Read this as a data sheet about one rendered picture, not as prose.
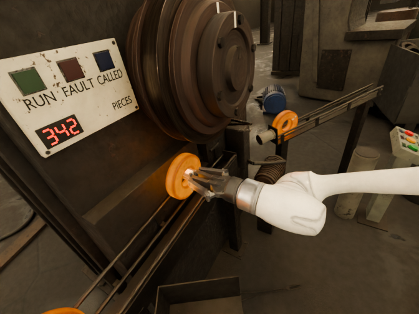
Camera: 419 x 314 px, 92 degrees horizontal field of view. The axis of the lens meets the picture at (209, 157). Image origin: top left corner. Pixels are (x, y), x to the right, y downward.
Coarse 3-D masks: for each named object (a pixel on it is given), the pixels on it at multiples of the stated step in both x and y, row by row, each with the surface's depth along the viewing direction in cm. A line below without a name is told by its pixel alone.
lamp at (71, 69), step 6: (66, 60) 41; (72, 60) 42; (60, 66) 40; (66, 66) 41; (72, 66) 42; (78, 66) 43; (66, 72) 41; (72, 72) 42; (78, 72) 43; (72, 78) 42
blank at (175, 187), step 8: (176, 160) 62; (184, 160) 62; (192, 160) 66; (176, 168) 61; (184, 168) 63; (192, 168) 68; (168, 176) 61; (176, 176) 61; (168, 184) 61; (176, 184) 62; (184, 184) 69; (168, 192) 63; (176, 192) 63; (184, 192) 67; (192, 192) 72
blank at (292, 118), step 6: (282, 114) 107; (288, 114) 107; (294, 114) 109; (276, 120) 108; (282, 120) 108; (288, 120) 113; (294, 120) 111; (276, 126) 108; (288, 126) 114; (294, 126) 114; (282, 132) 112
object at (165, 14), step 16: (160, 0) 45; (176, 0) 45; (160, 16) 42; (144, 32) 46; (160, 32) 43; (144, 48) 46; (160, 48) 44; (144, 64) 48; (160, 64) 45; (144, 80) 49; (160, 80) 46; (160, 96) 48; (160, 112) 53; (176, 112) 53; (176, 128) 54; (224, 128) 78
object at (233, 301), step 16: (160, 288) 51; (176, 288) 51; (192, 288) 52; (208, 288) 53; (224, 288) 53; (160, 304) 50; (176, 304) 57; (192, 304) 56; (208, 304) 56; (224, 304) 55; (240, 304) 55
